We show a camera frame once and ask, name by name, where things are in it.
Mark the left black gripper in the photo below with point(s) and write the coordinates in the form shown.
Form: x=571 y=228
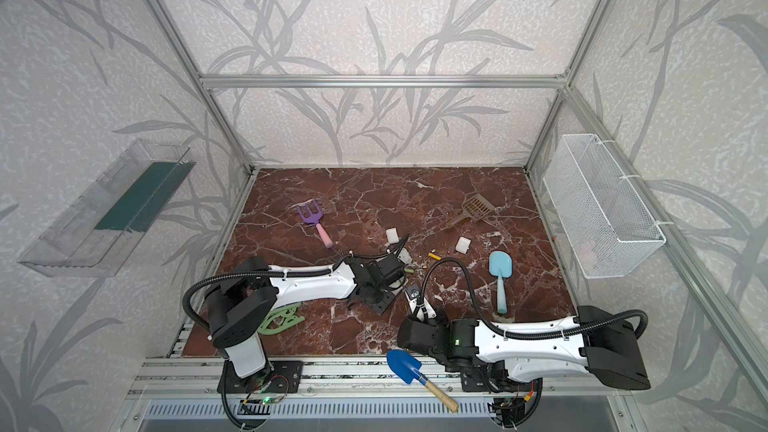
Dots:
x=391 y=274

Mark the white remote control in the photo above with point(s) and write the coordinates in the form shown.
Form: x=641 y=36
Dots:
x=405 y=257

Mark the white battery cover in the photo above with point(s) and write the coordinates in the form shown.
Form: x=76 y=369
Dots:
x=392 y=236
x=463 y=245

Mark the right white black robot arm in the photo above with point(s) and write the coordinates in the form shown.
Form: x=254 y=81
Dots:
x=497 y=357

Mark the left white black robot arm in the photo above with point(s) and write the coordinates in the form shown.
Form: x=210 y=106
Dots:
x=231 y=307

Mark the purple toy garden fork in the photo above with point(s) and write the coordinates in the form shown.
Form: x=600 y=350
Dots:
x=311 y=213

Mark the light blue spatula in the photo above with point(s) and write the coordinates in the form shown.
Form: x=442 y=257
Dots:
x=501 y=267

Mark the green plastic hanger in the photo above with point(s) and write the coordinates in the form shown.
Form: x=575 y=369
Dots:
x=281 y=319

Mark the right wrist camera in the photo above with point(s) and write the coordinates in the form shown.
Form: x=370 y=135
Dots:
x=420 y=307

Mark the blue shovel wooden handle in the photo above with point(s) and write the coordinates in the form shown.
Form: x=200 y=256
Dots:
x=408 y=369

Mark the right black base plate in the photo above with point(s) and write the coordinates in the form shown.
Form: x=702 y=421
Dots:
x=493 y=379

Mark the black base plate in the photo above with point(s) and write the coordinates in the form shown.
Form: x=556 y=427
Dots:
x=270 y=376
x=493 y=379

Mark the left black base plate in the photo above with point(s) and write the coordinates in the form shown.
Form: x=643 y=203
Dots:
x=270 y=376

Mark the white wire basket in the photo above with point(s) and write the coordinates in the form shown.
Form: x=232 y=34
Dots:
x=608 y=226

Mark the aluminium front rail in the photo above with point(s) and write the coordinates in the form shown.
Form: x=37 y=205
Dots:
x=353 y=376

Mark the clear plastic wall bin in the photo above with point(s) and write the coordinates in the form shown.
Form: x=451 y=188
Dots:
x=96 y=234

